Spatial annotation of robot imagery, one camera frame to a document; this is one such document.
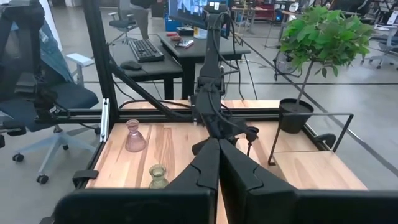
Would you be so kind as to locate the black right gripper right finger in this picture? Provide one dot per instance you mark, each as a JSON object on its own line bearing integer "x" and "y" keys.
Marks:
{"x": 248, "y": 193}

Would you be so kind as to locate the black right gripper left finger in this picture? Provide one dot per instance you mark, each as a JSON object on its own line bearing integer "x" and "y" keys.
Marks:
{"x": 202, "y": 174}

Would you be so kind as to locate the black slender candlestick holder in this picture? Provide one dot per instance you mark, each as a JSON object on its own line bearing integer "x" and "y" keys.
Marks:
{"x": 252, "y": 132}

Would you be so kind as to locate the pink glass candle holder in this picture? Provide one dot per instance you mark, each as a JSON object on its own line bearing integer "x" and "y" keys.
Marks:
{"x": 135, "y": 140}

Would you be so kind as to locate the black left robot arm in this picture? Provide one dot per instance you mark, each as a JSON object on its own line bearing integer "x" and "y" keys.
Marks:
{"x": 211, "y": 62}

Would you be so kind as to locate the left clear ribbed glass vase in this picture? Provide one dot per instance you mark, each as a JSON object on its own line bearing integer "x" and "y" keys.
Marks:
{"x": 158, "y": 174}

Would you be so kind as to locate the black plant pot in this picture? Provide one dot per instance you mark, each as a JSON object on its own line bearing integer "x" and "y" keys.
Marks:
{"x": 293, "y": 119}

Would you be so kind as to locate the black desk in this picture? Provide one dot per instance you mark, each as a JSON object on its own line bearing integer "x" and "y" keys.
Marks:
{"x": 199, "y": 46}
{"x": 155, "y": 67}

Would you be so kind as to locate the smartphone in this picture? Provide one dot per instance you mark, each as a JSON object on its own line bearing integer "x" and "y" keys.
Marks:
{"x": 184, "y": 43}

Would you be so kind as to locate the white and yellow container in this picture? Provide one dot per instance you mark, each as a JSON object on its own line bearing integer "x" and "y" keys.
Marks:
{"x": 200, "y": 32}

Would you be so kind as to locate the small dark red object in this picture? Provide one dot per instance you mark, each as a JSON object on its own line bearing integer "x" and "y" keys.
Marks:
{"x": 175, "y": 38}

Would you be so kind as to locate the small black box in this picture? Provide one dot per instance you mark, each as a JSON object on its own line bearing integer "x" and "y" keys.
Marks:
{"x": 185, "y": 31}

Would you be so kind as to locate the black keyboard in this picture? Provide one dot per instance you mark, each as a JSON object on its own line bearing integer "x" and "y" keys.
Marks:
{"x": 145, "y": 49}

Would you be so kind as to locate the black computer mouse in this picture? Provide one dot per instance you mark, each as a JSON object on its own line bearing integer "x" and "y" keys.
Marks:
{"x": 130, "y": 65}

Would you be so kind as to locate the red tool cabinet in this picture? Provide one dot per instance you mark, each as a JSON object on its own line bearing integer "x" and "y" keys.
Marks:
{"x": 264, "y": 11}

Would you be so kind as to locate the computer monitor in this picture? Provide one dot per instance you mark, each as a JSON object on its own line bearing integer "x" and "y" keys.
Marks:
{"x": 186, "y": 11}

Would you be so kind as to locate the green leafy artificial plant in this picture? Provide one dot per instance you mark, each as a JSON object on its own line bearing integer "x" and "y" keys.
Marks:
{"x": 323, "y": 34}

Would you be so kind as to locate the person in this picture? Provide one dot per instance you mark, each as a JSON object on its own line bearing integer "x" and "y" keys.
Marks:
{"x": 142, "y": 18}

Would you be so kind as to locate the grey office chair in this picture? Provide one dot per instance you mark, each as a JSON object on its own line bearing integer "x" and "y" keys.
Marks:
{"x": 122, "y": 23}
{"x": 384, "y": 43}

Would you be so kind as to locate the office chair with white base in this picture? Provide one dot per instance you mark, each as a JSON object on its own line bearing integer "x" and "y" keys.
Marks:
{"x": 62, "y": 96}

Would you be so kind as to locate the blue denim jacket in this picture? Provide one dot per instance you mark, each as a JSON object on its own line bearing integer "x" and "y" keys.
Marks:
{"x": 51, "y": 53}

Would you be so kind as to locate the black metal shelf leg frame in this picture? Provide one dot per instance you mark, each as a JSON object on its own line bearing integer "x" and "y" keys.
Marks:
{"x": 311, "y": 114}

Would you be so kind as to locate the black frame clamp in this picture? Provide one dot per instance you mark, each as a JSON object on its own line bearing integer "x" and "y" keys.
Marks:
{"x": 326, "y": 140}
{"x": 84, "y": 175}

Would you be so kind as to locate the silver aluminium bracket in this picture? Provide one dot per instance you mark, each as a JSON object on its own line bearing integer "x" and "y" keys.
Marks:
{"x": 105, "y": 121}

